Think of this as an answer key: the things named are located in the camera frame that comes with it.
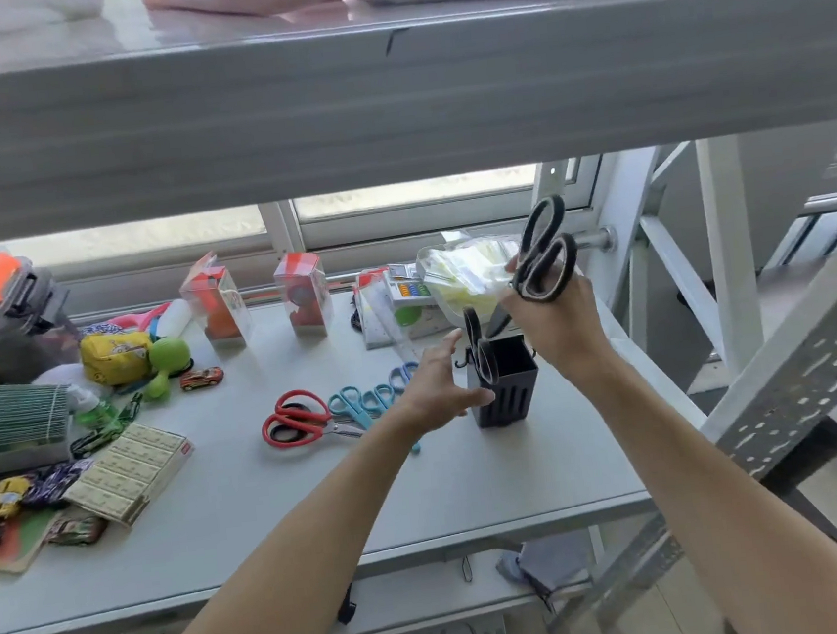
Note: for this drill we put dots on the person's left hand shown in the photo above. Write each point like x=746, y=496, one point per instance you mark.
x=434, y=393

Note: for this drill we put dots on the person's right hand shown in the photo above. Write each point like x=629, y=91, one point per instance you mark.
x=565, y=331

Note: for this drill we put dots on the person's right fingers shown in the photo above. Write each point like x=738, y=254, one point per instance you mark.
x=543, y=286

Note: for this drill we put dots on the person's left thumb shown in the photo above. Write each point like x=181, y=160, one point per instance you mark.
x=475, y=398

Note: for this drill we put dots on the black slotted holder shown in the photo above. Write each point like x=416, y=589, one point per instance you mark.
x=508, y=385

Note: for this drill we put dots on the large black scissors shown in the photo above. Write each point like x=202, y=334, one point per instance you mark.
x=543, y=240

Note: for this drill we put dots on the person's left forearm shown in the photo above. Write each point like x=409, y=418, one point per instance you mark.
x=288, y=565

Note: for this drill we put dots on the person's right forearm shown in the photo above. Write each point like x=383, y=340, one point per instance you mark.
x=730, y=511

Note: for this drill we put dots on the small black scissors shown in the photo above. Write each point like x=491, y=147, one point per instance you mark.
x=483, y=354

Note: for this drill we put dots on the clear bag of yellow notes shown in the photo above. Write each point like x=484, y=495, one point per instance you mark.
x=470, y=278

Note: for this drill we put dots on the clear plastic ruler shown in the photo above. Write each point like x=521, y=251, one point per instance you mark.
x=392, y=323

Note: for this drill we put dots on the packaged calculator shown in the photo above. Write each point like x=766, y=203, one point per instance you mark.
x=413, y=302

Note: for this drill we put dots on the grey cloth under table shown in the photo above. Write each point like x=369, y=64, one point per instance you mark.
x=549, y=564

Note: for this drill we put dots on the clear box with red toy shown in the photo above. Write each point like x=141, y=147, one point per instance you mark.
x=304, y=295

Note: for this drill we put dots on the grey metal shelf board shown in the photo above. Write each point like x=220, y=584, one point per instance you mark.
x=381, y=101

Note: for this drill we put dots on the clear box with orange toy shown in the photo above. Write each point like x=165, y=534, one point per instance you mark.
x=218, y=308

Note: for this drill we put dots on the red toy car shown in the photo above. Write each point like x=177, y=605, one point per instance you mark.
x=201, y=378

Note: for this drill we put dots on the green plush toy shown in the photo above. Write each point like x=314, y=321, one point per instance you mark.
x=168, y=358

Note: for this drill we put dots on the white glue bottle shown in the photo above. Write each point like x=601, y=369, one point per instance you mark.
x=174, y=318

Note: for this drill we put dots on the beige staple box pack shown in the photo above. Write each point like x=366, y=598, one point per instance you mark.
x=126, y=474

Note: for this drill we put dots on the yellow soft pouch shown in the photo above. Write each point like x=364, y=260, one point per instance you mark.
x=115, y=357

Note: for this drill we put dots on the stack of green cards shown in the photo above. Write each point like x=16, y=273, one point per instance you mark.
x=23, y=418

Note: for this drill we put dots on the orange green booklet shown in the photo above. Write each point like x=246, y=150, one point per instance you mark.
x=21, y=545

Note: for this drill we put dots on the yellow toy car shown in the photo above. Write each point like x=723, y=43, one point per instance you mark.
x=7, y=496

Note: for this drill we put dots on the clear storage box orange latch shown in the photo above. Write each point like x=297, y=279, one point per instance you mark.
x=2, y=327

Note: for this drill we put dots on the white shelf post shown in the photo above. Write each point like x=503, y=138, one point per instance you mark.
x=730, y=258

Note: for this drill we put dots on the white window frame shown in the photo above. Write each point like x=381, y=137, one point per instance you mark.
x=283, y=234

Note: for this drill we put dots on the perforated metal rail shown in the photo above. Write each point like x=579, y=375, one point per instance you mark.
x=791, y=385

